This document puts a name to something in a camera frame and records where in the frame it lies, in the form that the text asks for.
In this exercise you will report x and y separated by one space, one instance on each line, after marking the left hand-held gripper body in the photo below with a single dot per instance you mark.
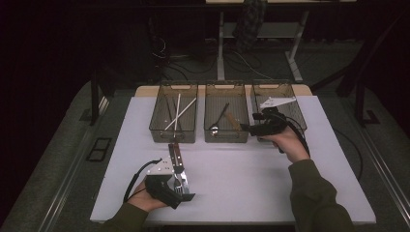
161 190

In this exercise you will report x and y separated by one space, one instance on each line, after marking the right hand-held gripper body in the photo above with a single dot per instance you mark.
274 125

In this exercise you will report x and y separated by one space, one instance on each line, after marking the grey transparent plastic bin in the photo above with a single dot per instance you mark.
286 92
237 100
158 119

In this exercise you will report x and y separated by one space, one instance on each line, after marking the person's left hand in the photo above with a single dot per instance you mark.
145 201

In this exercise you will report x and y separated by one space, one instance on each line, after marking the person's right hand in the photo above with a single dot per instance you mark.
290 145

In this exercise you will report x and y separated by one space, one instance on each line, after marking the white table mat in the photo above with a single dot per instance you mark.
241 193

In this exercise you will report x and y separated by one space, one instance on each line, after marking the black metal stand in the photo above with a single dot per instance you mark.
360 103

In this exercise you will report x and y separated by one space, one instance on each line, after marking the dark patterned hanging cloth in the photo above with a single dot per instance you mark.
249 22

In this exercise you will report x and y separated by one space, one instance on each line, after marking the black floor frame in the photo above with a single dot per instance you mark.
98 150

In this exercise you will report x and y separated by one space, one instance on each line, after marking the white frame desk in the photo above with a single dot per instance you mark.
220 48

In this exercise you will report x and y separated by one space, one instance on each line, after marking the metal floor rail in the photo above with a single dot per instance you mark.
64 185
388 175

